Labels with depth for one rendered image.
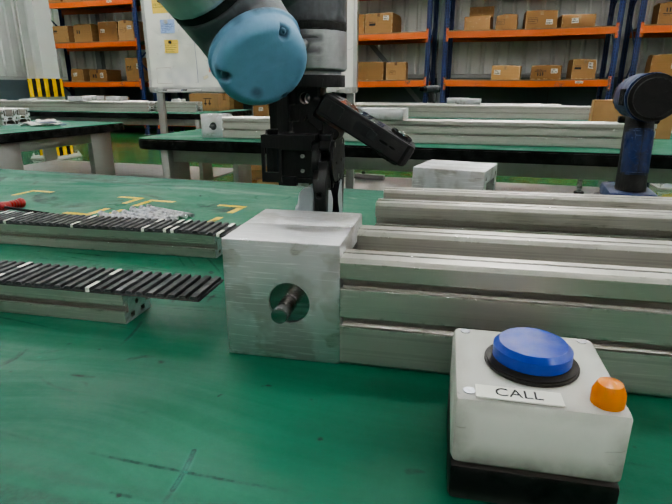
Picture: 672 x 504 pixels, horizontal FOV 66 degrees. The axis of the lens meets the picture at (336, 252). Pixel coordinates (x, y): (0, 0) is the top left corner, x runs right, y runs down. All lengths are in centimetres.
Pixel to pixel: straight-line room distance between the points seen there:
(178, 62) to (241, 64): 347
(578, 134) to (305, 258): 172
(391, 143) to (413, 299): 24
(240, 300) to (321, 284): 7
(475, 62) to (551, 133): 895
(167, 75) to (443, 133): 238
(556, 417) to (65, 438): 28
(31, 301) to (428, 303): 37
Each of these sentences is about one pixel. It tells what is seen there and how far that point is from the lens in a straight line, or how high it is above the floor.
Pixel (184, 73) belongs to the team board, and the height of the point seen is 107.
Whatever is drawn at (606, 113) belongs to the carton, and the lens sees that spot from 251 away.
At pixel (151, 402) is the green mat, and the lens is 38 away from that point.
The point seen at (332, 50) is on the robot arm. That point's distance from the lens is 57.
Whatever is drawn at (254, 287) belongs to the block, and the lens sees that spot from 39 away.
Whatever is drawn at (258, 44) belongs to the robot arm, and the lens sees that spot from 41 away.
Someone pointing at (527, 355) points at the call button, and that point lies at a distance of 28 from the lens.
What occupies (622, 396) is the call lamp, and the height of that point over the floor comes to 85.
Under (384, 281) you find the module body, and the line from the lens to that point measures 37.
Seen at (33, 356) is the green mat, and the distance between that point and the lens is 48.
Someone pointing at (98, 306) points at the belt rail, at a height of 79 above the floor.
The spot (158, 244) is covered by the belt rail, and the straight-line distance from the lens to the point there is 69.
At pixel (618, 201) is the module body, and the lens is 64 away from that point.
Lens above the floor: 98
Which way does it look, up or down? 18 degrees down
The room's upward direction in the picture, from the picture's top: straight up
